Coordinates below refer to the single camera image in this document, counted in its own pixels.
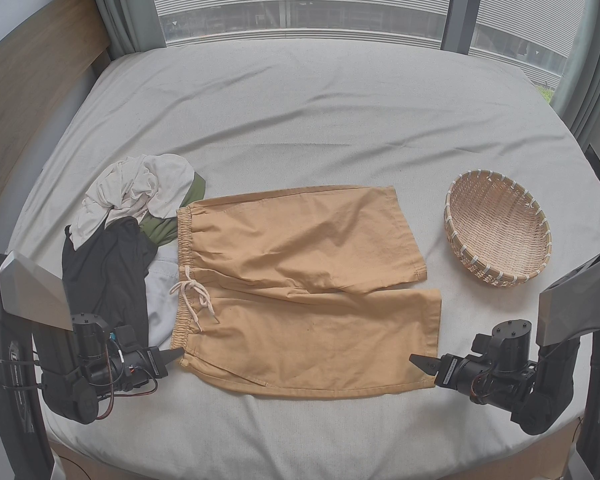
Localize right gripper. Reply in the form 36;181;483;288
409;352;493;396

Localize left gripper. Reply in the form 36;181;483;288
112;345;185;391

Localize tan shorts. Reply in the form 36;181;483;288
169;184;442;400

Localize pale blue garment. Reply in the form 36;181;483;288
144;258;181;346

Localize black garment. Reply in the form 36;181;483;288
61;216;158;349

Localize green garment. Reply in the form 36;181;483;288
137;172;208;248

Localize round woven basket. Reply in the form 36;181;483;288
444;169;553;289

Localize white garment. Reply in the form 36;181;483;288
71;153;196;249

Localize bed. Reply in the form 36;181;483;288
0;0;600;480

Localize blue-green curtain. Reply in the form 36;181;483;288
70;0;167;60
550;0;600;149

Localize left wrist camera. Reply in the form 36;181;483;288
111;324;138;353

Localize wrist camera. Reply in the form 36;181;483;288
471;333;495;358
111;324;138;353

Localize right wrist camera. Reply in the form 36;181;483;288
471;333;495;358

